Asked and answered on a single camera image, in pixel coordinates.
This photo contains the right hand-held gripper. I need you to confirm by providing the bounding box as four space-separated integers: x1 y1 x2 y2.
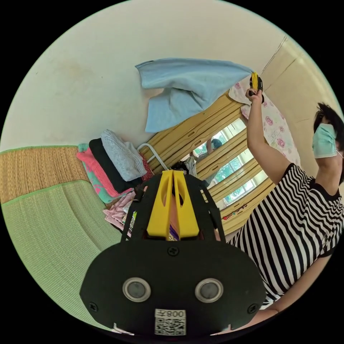
248 71 266 104

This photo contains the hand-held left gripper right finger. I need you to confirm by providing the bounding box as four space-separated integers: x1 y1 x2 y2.
173 170 200 240

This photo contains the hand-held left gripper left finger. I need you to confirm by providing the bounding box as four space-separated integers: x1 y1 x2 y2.
146 170 173 238

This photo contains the light blue long sleeve shirt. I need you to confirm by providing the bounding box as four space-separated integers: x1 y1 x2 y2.
135 57 255 134

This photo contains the person's left forearm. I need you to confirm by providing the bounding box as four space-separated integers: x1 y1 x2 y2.
212 298 281 336

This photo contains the person's right forearm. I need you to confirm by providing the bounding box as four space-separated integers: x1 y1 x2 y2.
246 100 295 190

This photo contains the person's right hand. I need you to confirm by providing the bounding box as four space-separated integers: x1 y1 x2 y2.
245 89 264 105

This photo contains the white floral cloth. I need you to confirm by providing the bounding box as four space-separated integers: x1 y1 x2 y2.
228 81 302 168

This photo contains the pile of clothes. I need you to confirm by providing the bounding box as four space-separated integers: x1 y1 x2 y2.
76 129 155 238

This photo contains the person's body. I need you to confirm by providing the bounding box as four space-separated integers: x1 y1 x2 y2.
227 102 344 310

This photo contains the bed with woven mats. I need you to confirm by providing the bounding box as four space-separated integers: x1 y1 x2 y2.
0 145 136 331

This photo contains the white metal tube frame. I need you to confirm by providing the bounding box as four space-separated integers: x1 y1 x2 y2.
137 143 170 172

